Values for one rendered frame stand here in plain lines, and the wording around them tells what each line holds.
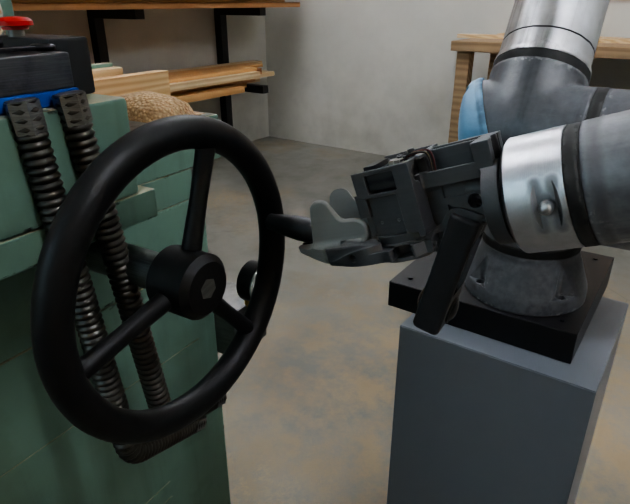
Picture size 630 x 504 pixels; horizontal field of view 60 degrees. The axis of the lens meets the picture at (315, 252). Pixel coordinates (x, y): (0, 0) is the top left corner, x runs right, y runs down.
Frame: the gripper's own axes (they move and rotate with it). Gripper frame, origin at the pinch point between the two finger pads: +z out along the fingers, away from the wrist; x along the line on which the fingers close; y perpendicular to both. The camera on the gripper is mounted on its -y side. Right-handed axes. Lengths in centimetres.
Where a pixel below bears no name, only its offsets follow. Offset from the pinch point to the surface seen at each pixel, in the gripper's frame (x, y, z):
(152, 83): -18.0, 24.4, 32.8
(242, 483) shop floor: -30, -63, 64
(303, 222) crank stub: 1.0, 3.4, -0.5
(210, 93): -217, 44, 202
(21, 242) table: 20.8, 10.4, 11.4
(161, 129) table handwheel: 13.3, 15.2, 0.0
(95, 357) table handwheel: 22.2, 0.9, 5.8
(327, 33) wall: -330, 65, 177
